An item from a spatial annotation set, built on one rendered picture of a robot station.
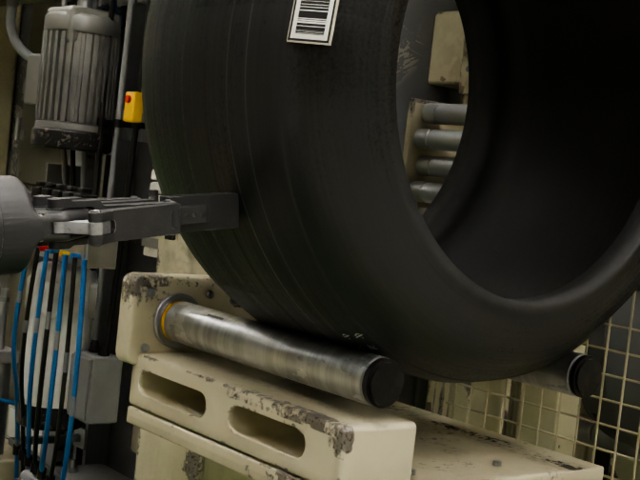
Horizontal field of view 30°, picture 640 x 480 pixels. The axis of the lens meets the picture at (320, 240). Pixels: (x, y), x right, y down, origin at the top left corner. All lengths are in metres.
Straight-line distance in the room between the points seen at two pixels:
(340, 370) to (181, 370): 0.23
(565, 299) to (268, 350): 0.29
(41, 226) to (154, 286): 0.41
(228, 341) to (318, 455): 0.20
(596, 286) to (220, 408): 0.38
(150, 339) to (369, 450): 0.35
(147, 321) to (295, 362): 0.24
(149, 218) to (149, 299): 0.37
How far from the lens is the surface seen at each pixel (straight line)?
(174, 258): 1.43
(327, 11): 0.95
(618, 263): 1.21
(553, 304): 1.15
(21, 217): 0.90
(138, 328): 1.30
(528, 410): 1.78
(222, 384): 1.17
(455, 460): 1.23
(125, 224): 0.92
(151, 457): 1.48
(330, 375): 1.08
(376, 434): 1.06
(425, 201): 1.68
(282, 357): 1.13
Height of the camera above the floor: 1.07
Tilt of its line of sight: 3 degrees down
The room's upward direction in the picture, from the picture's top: 6 degrees clockwise
